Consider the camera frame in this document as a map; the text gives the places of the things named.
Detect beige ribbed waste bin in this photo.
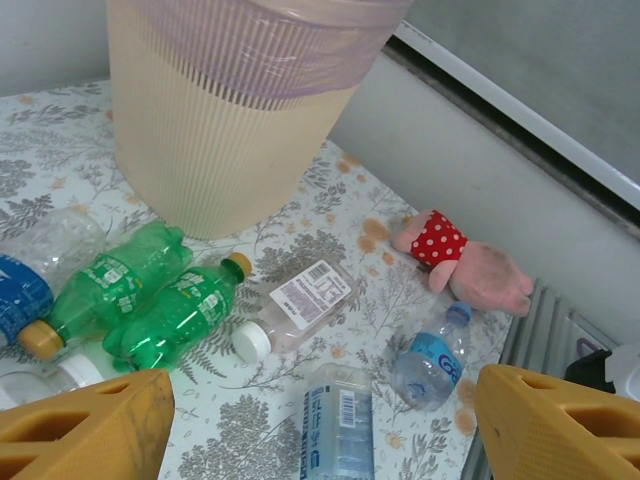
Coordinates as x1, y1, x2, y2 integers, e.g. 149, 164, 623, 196
105, 0, 416, 241

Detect pink plush toy polka dots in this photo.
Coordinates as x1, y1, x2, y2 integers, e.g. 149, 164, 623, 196
390, 208, 535, 319

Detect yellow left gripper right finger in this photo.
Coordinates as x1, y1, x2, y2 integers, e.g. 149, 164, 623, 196
474, 363, 640, 480

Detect pink plastic bin liner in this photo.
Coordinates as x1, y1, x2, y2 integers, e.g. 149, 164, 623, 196
142, 0, 417, 111

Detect blue label bottle white cap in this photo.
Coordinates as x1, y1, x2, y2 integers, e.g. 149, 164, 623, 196
0, 206, 109, 347

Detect pale blue label bottle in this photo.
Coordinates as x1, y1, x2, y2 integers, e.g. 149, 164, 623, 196
298, 363, 376, 480

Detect green Sprite plastic bottle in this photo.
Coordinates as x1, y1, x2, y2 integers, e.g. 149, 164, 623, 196
18, 219, 195, 359
102, 251, 254, 375

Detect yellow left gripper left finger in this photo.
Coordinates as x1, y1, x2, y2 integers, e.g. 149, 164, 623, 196
0, 368, 176, 480

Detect floral print tablecloth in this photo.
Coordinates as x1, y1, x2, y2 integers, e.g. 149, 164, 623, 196
0, 79, 514, 480

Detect Ganten water bottle blue cap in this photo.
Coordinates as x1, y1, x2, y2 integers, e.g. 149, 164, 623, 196
389, 300, 475, 413

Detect clear bottle white cap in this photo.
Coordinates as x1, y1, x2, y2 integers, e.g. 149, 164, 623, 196
230, 258, 361, 362

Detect white green label bottle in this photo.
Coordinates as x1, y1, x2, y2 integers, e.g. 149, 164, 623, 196
0, 351, 101, 409

